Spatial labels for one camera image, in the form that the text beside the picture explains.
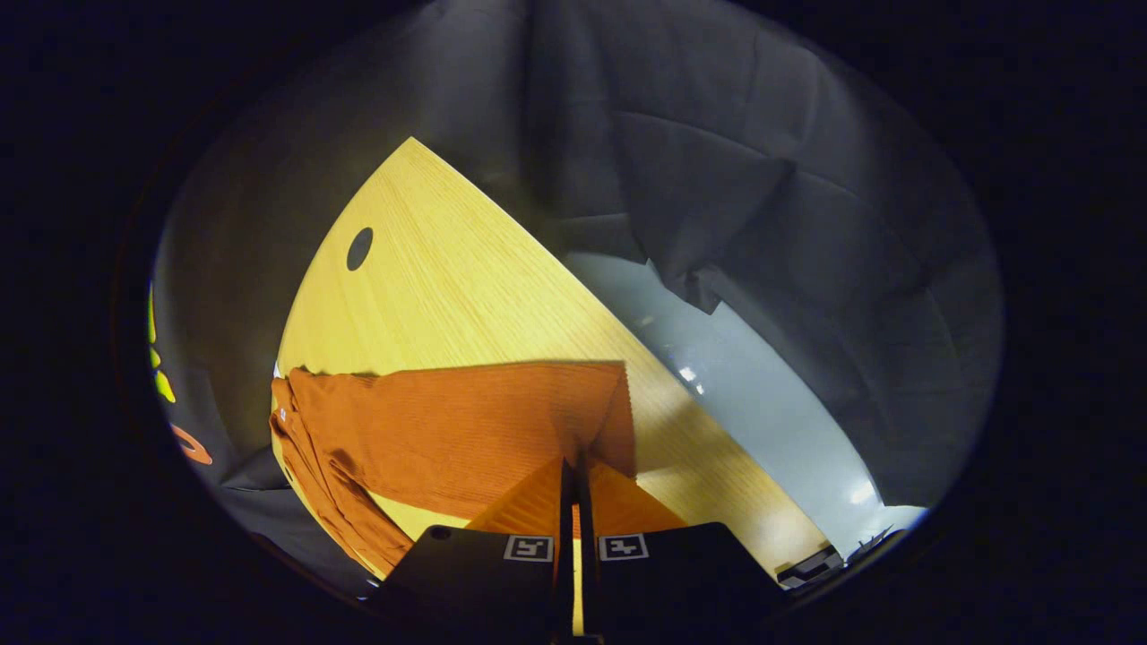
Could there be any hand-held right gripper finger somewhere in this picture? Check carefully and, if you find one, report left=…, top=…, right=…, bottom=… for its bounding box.
left=577, top=451, right=787, bottom=641
left=369, top=455, right=574, bottom=641

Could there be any orange knit garment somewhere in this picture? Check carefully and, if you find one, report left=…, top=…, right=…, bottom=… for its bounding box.
left=269, top=360, right=639, bottom=579

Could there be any black backdrop cloth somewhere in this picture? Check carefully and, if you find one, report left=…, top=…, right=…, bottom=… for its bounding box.
left=148, top=0, right=1005, bottom=597

